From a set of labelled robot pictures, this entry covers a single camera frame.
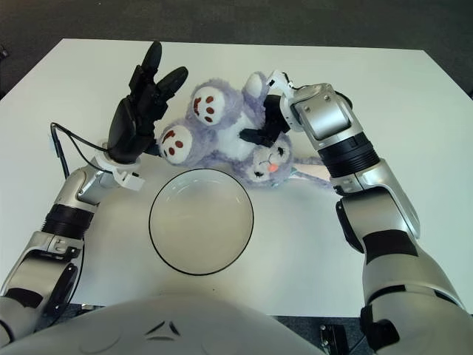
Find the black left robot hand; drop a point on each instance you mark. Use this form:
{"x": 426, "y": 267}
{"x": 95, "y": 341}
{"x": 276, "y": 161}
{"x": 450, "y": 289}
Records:
{"x": 129, "y": 129}

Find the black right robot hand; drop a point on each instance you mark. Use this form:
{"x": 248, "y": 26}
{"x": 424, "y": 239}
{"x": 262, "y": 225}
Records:
{"x": 273, "y": 118}

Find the purple plush bunny doll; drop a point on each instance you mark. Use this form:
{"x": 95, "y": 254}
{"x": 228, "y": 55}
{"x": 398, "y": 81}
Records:
{"x": 221, "y": 148}

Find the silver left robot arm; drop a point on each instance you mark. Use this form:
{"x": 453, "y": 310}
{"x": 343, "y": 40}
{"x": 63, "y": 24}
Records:
{"x": 63, "y": 222}

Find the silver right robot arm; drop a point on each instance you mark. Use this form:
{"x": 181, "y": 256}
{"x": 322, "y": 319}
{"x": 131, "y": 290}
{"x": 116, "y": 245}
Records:
{"x": 380, "y": 207}

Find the white plate with black rim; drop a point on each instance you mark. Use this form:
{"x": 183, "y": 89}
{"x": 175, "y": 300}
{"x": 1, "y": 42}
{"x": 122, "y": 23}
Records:
{"x": 201, "y": 222}

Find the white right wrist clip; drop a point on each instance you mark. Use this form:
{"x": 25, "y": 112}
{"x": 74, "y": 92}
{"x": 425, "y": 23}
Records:
{"x": 281, "y": 79}

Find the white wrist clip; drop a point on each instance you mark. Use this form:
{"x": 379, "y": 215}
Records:
{"x": 281, "y": 79}
{"x": 129, "y": 181}

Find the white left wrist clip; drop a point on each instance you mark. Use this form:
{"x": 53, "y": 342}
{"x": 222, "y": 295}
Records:
{"x": 129, "y": 181}

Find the grey robot torso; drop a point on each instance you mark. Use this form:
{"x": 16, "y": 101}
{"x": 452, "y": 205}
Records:
{"x": 184, "y": 325}

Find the black metal bracket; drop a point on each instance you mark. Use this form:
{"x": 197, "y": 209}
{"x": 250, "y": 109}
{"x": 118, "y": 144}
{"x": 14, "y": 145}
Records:
{"x": 332, "y": 340}

